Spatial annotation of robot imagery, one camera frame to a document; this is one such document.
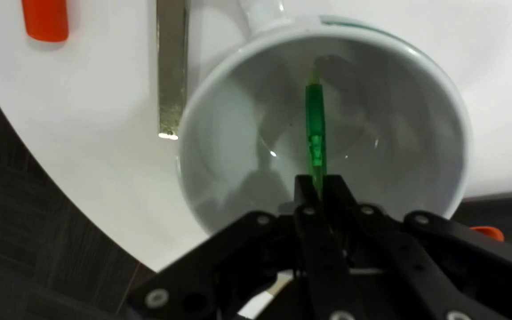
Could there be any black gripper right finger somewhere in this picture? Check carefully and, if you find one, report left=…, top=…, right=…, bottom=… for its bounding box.
left=323, top=176, right=512, bottom=320

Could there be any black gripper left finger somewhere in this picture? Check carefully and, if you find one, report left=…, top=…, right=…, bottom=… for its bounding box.
left=129, top=176, right=353, bottom=320

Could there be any green pen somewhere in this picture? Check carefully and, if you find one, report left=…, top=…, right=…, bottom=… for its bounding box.
left=307, top=72, right=328, bottom=190

